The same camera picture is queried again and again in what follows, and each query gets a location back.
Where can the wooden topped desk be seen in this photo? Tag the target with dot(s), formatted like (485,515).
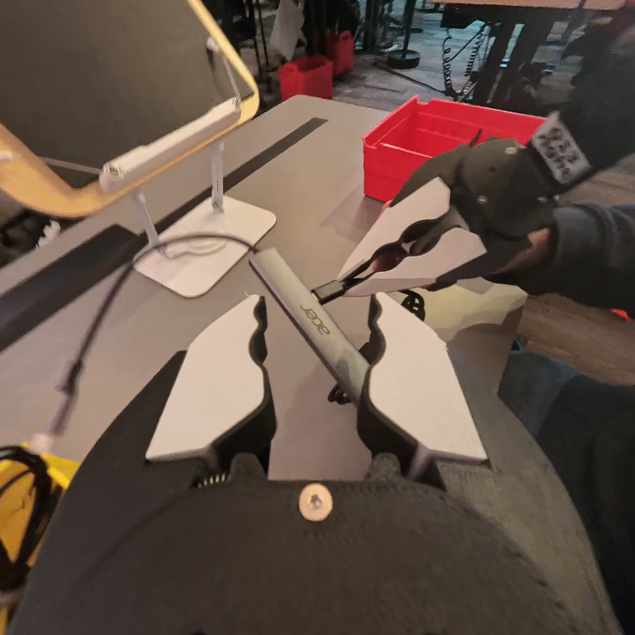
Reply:
(536,8)

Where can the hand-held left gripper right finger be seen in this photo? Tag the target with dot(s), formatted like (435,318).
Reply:
(427,397)

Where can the red plastic bin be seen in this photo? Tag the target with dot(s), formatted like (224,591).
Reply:
(417,149)

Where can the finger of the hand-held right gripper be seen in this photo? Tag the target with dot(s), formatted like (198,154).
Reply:
(446,266)
(407,223)

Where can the person's right hand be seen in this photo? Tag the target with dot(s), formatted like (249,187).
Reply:
(531,253)

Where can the person's jeans leg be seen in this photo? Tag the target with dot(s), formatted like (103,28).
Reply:
(585,466)

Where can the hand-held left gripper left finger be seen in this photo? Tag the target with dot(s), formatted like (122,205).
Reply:
(213,397)

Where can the white tablet stand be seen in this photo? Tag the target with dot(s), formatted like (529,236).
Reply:
(99,60)

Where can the red storage box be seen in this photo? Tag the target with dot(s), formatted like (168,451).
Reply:
(306,79)
(342,55)

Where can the yellow plastic bin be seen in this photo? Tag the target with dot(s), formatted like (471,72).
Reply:
(60,476)

